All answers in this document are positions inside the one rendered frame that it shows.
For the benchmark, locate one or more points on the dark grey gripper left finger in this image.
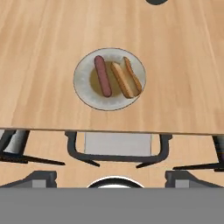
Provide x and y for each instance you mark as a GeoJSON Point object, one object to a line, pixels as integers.
{"type": "Point", "coordinates": [43, 179]}

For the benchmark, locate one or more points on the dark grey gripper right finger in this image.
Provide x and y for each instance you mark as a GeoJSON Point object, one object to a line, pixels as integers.
{"type": "Point", "coordinates": [178, 179]}

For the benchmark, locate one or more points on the white bowl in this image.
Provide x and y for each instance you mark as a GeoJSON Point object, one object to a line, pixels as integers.
{"type": "Point", "coordinates": [83, 84]}

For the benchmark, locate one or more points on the tan hot dog bun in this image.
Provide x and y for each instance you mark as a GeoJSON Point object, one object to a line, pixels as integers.
{"type": "Point", "coordinates": [124, 80]}

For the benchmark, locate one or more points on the brown sausage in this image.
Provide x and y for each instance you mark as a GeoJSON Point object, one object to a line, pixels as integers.
{"type": "Point", "coordinates": [103, 76]}

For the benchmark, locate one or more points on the dark stool with grey seat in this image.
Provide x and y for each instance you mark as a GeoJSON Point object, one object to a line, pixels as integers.
{"type": "Point", "coordinates": [116, 144]}
{"type": "Point", "coordinates": [16, 141]}

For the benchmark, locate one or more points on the white round thing, black rim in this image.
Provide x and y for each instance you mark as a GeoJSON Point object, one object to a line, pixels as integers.
{"type": "Point", "coordinates": [115, 182]}

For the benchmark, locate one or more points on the dark round thing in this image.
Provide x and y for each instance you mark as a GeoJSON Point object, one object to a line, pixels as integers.
{"type": "Point", "coordinates": [156, 1]}

